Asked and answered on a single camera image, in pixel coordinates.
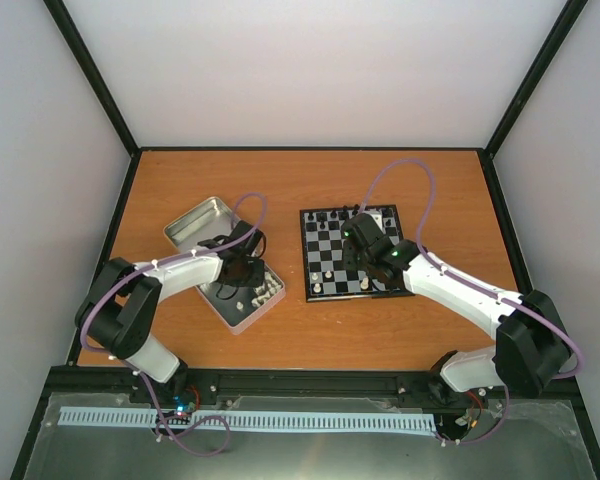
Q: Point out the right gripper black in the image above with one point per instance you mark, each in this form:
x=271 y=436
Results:
x=348 y=257

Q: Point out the light blue cable duct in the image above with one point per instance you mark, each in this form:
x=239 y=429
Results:
x=253 y=421

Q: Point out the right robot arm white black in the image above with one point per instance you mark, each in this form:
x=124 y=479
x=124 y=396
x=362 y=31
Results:
x=530 y=346

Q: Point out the pink tin box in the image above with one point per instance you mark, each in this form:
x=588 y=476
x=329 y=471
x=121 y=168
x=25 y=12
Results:
x=257 y=301

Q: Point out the black white chess board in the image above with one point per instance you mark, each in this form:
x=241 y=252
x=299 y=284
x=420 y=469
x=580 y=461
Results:
x=331 y=268

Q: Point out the small circuit board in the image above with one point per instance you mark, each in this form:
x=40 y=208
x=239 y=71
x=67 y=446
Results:
x=186 y=407

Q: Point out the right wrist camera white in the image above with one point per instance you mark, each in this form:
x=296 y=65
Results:
x=377 y=217

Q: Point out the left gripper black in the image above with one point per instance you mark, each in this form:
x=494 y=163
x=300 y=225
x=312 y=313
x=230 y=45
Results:
x=254 y=282

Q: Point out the black frame rail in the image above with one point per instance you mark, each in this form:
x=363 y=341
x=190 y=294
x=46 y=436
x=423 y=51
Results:
x=402 y=389

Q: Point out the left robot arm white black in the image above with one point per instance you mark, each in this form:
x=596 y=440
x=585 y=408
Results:
x=117 y=314

